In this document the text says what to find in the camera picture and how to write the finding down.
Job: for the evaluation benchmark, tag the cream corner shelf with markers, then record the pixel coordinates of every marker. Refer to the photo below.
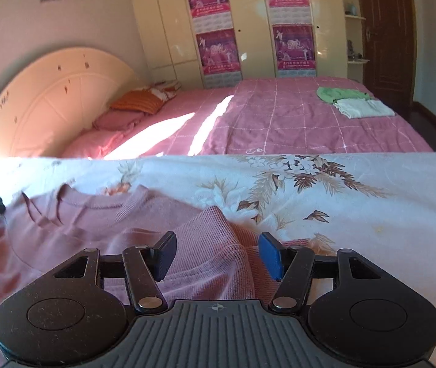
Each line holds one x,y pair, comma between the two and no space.
354,19

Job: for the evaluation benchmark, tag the white folded cloth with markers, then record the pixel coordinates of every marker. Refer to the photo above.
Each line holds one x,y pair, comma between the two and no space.
363,108

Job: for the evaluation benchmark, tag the pink sweater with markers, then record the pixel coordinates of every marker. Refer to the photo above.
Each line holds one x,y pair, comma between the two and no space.
87,237

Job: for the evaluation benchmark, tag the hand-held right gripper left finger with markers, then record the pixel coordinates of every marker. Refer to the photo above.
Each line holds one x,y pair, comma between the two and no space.
164,255

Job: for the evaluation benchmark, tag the cream wooden headboard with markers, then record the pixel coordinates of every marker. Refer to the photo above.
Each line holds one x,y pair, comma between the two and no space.
49,96

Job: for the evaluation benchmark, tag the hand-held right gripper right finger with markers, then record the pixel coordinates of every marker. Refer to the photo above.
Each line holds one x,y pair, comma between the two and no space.
273,255

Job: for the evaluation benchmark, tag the floral bed sheet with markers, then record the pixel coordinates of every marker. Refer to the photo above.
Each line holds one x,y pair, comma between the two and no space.
375,199

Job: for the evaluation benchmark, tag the blue jar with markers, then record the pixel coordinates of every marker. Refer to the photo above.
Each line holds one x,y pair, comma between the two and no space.
351,9

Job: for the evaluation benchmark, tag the green cloth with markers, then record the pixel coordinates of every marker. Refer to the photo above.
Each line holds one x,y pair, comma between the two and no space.
340,94

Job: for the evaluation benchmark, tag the floral pillow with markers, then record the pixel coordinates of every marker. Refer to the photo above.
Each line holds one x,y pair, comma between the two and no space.
166,90

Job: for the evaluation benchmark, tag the brown wooden door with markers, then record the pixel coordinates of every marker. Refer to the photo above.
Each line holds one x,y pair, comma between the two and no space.
388,38

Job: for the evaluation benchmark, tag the orange striped pillow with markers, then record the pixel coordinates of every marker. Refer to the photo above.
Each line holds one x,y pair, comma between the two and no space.
137,101

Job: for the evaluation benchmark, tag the pink checked bedspread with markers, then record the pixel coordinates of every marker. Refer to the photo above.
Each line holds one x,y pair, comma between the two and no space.
279,122

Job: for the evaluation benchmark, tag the pink folded blanket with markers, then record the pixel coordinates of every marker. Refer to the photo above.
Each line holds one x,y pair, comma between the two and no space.
118,120

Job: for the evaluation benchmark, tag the cream wardrobe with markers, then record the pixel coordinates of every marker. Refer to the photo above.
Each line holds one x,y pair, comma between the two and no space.
248,38

